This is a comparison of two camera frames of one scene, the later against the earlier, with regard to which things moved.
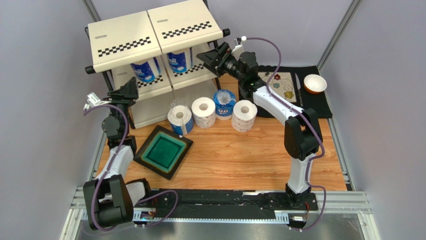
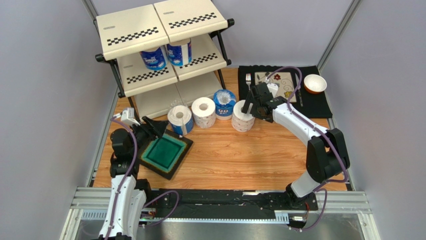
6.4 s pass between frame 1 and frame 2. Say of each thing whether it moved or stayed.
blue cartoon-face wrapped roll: stayed
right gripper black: moved
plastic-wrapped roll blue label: stayed
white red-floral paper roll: stayed
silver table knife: stayed
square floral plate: stayed
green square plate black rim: stayed
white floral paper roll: stayed
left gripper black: moved
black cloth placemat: stayed
